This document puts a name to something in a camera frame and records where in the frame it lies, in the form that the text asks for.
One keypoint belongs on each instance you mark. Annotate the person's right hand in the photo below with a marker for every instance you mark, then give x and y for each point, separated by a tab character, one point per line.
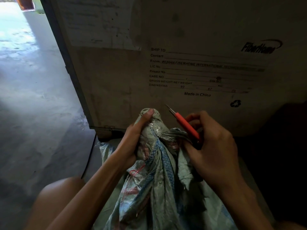
213	150

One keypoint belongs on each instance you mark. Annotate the person's left hand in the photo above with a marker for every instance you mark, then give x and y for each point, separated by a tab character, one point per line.
129	143

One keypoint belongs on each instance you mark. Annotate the person's right fingers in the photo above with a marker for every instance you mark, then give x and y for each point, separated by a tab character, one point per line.
197	119

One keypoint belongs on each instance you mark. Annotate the person's left thumb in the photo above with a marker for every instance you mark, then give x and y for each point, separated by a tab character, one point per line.
142	120

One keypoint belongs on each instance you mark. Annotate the red utility knife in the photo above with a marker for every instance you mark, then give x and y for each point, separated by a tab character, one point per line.
186	124

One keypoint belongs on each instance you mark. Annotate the grey woven plastic sack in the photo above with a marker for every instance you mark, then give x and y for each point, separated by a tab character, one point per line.
158	179

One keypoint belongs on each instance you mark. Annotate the person's left forearm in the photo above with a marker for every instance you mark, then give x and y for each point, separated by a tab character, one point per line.
88	198

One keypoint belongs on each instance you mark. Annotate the person's right forearm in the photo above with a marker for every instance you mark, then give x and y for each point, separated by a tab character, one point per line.
244	205

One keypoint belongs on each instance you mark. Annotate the large printed cardboard box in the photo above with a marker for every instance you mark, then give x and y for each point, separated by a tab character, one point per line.
191	57

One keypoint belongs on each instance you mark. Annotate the person's left leg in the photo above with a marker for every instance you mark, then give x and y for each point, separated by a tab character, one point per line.
51	203

